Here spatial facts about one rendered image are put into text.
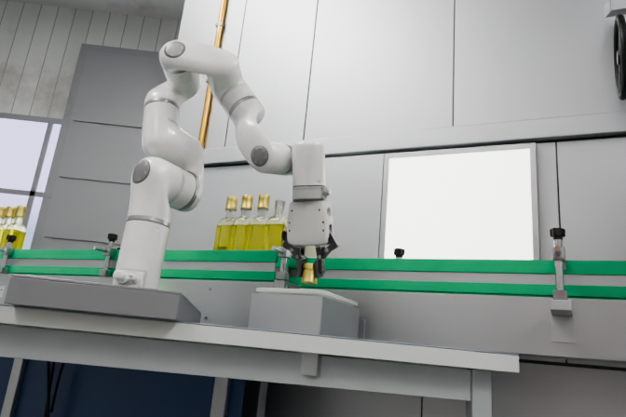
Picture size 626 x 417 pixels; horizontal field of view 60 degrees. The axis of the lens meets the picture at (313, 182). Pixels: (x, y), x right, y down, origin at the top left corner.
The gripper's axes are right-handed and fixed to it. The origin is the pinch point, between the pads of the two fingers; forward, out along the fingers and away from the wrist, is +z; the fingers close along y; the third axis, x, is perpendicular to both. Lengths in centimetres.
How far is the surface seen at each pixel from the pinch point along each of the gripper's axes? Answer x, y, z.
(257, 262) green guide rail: -14.0, 21.8, 0.3
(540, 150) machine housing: -50, -48, -29
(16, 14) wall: -186, 344, -182
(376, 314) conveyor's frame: -17.7, -9.4, 12.6
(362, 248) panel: -40.7, 1.7, -2.2
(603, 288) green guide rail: -21, -59, 5
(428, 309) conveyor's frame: -18.0, -22.3, 10.9
